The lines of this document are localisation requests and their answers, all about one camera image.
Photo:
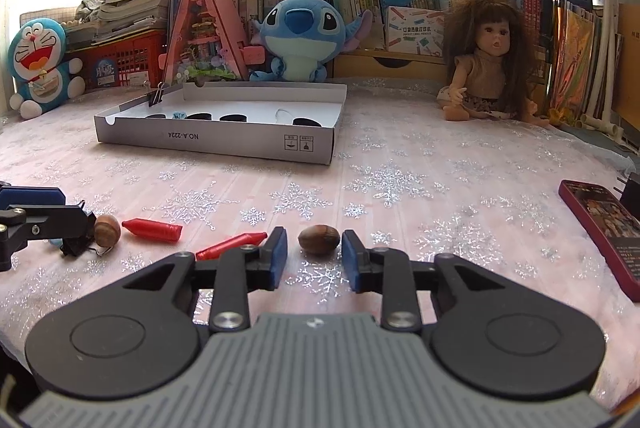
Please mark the black binder clip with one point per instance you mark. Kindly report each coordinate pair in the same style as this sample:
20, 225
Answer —
155, 95
75, 245

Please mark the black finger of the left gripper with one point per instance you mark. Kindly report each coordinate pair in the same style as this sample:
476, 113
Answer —
39, 222

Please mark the Doraemon plush toy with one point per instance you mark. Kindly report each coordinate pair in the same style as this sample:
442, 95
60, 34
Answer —
44, 80

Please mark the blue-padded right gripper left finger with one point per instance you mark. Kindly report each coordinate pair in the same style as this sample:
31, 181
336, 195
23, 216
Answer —
240, 271

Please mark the red plastic crate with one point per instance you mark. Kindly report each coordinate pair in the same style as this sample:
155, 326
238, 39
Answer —
126, 62

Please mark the white stationery box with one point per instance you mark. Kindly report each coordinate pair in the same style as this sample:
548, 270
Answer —
414, 31

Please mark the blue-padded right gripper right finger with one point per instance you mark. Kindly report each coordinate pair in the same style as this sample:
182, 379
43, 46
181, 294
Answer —
387, 272

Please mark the brown acorn nut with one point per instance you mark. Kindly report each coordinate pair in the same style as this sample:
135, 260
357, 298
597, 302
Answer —
319, 240
106, 232

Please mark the small black cup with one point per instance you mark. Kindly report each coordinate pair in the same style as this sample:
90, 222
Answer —
200, 116

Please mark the wooden drawer organizer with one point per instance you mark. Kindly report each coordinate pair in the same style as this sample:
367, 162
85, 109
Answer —
384, 64

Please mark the pink triangular toy house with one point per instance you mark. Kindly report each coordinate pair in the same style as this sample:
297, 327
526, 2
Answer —
208, 42

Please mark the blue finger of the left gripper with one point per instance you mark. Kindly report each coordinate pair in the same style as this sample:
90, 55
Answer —
11, 195

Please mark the red crayon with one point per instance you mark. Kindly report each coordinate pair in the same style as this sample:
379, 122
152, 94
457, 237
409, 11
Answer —
215, 251
153, 230

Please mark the black binder clip on tray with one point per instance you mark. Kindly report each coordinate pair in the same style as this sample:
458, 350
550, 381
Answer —
155, 95

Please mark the black round cup container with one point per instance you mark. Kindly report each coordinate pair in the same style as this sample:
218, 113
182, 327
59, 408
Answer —
233, 118

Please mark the black round cap lid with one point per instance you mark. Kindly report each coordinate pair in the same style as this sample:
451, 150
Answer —
306, 122

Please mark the white pipe rack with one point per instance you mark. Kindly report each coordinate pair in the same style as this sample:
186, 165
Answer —
599, 107

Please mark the stack of papers and books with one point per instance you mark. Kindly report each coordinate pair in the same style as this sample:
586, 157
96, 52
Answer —
97, 21

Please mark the brown-haired doll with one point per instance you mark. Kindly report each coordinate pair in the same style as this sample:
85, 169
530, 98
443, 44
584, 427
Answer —
489, 64

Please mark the smartphone in red case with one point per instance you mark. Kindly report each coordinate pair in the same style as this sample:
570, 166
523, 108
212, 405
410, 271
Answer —
611, 227

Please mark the white cardboard tray box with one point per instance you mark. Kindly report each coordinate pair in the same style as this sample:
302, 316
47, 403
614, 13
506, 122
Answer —
259, 137

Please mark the clear plastic round dish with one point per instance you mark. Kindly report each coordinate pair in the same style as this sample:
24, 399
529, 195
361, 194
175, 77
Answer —
284, 117

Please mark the Stitch plush toy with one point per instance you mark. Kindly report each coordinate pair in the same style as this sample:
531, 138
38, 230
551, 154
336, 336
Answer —
303, 35

